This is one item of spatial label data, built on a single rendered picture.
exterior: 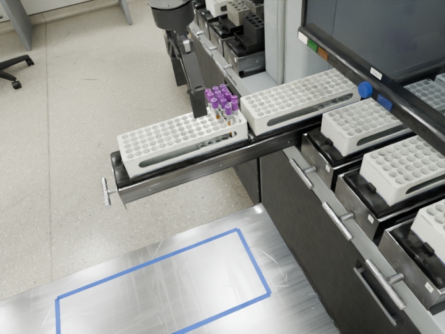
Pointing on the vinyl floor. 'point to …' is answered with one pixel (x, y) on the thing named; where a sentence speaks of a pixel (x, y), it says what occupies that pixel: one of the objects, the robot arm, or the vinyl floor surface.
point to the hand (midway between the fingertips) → (190, 95)
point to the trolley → (182, 288)
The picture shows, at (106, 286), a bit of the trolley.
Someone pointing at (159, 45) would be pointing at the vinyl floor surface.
